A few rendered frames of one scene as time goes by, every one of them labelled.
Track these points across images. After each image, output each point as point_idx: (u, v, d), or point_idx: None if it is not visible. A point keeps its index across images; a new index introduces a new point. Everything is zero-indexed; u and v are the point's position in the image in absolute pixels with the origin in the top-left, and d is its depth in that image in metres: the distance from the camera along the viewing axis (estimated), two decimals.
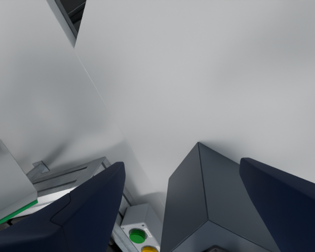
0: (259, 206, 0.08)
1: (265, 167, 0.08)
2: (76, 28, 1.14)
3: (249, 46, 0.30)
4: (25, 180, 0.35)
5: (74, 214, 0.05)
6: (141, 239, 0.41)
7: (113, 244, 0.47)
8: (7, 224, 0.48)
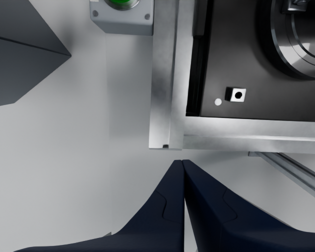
0: (188, 207, 0.08)
1: (193, 169, 0.08)
2: None
3: None
4: None
5: (183, 212, 0.05)
6: None
7: None
8: None
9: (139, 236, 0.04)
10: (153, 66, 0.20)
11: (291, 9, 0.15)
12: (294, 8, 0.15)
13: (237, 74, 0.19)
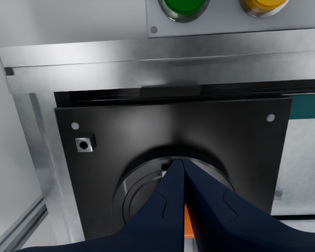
0: (188, 207, 0.08)
1: (193, 169, 0.08)
2: None
3: None
4: None
5: (183, 211, 0.05)
6: None
7: (214, 98, 0.18)
8: None
9: (139, 236, 0.04)
10: (101, 42, 0.16)
11: (162, 174, 0.16)
12: (163, 176, 0.16)
13: (108, 140, 0.18)
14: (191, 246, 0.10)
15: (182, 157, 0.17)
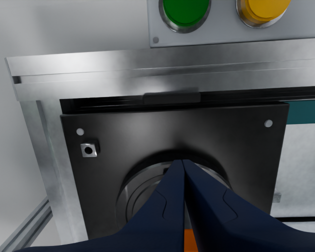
0: (188, 207, 0.08)
1: (193, 169, 0.08)
2: None
3: None
4: None
5: (183, 212, 0.05)
6: None
7: (214, 104, 0.19)
8: None
9: (139, 236, 0.04)
10: (105, 52, 0.17)
11: None
12: None
13: (112, 145, 0.19)
14: None
15: None
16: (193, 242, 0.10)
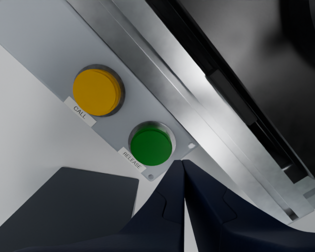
0: (188, 207, 0.08)
1: (193, 169, 0.08)
2: None
3: None
4: None
5: (183, 212, 0.05)
6: (141, 154, 0.16)
7: (206, 47, 0.15)
8: None
9: (139, 236, 0.04)
10: (228, 172, 0.18)
11: None
12: None
13: None
14: None
15: None
16: None
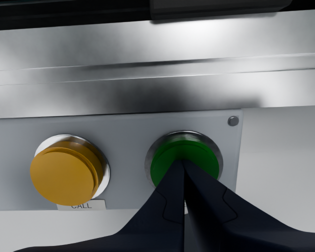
0: (188, 207, 0.08)
1: (193, 169, 0.08)
2: None
3: None
4: None
5: (183, 212, 0.05)
6: None
7: None
8: None
9: (139, 236, 0.04)
10: None
11: None
12: None
13: None
14: None
15: None
16: None
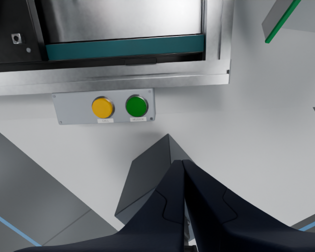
0: (188, 207, 0.08)
1: (193, 169, 0.08)
2: None
3: None
4: (285, 25, 0.27)
5: (183, 212, 0.05)
6: (135, 112, 0.34)
7: None
8: None
9: (139, 236, 0.04)
10: (175, 85, 0.34)
11: None
12: None
13: (8, 40, 0.31)
14: None
15: None
16: None
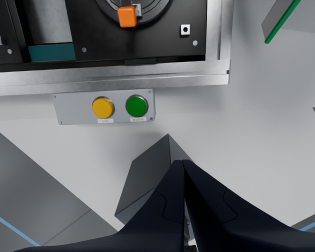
0: (188, 207, 0.08)
1: (193, 169, 0.08)
2: None
3: None
4: (285, 26, 0.27)
5: (183, 212, 0.05)
6: (135, 113, 0.34)
7: None
8: (202, 53, 0.31)
9: (139, 236, 0.04)
10: (175, 86, 0.34)
11: None
12: None
13: None
14: None
15: None
16: None
